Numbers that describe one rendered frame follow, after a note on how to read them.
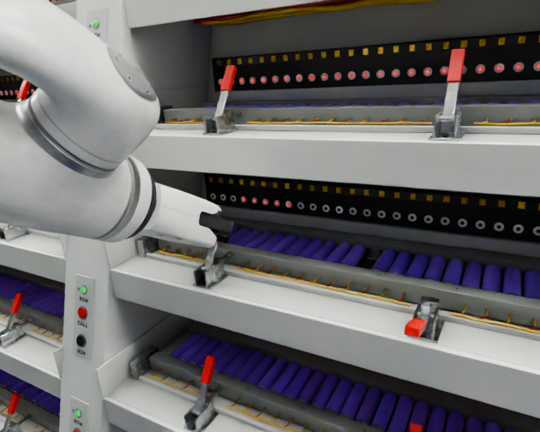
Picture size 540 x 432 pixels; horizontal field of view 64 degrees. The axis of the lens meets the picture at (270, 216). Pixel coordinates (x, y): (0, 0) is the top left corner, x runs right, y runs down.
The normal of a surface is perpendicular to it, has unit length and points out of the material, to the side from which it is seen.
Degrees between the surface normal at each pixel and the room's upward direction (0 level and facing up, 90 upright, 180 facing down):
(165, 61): 90
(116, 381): 90
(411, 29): 90
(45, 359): 17
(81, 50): 66
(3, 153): 89
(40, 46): 81
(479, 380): 107
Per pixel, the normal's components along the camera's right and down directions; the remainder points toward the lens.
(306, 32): -0.48, 0.04
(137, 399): -0.07, -0.94
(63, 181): 0.49, 0.65
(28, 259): -0.49, 0.32
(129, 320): 0.87, 0.11
